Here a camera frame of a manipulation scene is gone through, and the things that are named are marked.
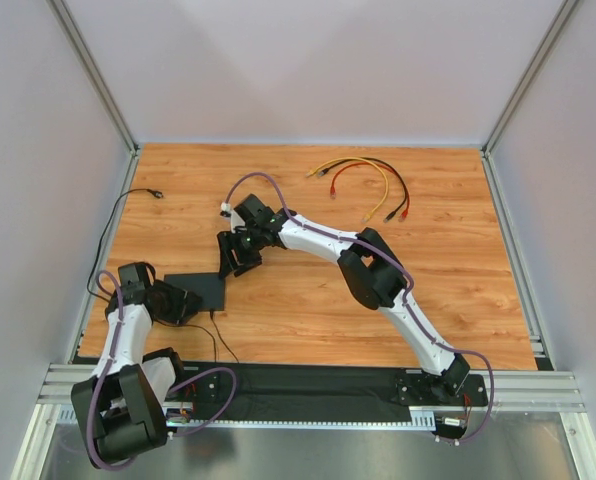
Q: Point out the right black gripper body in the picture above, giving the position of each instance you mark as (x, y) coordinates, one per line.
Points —
(239, 248)

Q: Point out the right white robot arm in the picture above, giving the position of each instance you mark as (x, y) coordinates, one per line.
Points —
(372, 272)

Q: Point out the left aluminium frame post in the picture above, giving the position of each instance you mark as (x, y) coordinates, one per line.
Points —
(77, 42)

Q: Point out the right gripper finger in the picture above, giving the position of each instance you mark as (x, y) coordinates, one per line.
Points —
(227, 262)
(242, 268)

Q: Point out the front aluminium frame rail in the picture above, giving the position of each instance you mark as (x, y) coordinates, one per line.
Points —
(514, 390)

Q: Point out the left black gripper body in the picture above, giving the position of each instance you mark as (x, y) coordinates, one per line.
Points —
(179, 304)

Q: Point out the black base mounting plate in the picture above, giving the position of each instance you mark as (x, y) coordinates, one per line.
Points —
(319, 393)

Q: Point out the aluminium frame post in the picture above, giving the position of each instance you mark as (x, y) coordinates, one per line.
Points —
(77, 42)
(555, 29)

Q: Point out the black network switch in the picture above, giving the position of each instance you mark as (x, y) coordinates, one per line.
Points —
(208, 286)

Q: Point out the grey slotted cable duct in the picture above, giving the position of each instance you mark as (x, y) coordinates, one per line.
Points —
(420, 421)

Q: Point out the right aluminium frame post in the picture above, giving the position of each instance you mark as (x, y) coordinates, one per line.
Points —
(555, 29)

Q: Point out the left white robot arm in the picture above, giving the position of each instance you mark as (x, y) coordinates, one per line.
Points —
(119, 407)

